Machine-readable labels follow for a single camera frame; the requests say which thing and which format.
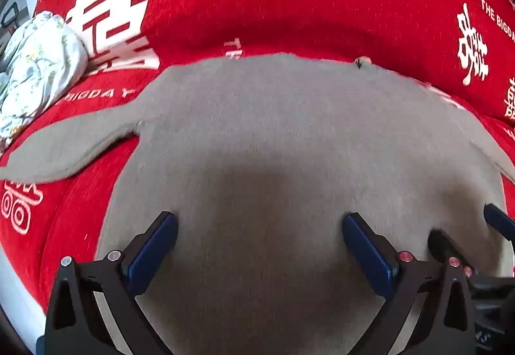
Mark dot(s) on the black metal frame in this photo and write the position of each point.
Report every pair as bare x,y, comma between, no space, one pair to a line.
5,18

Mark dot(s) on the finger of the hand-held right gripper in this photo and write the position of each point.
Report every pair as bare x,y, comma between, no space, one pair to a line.
499,220
440,242

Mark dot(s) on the grey knit sweater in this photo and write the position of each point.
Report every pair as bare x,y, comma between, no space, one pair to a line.
261,129

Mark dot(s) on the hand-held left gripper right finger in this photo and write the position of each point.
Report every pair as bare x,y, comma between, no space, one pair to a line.
368,254

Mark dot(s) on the white floral patterned garment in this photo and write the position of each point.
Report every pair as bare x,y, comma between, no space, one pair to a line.
36,65

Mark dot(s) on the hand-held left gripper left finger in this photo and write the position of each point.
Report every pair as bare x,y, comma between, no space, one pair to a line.
155,248

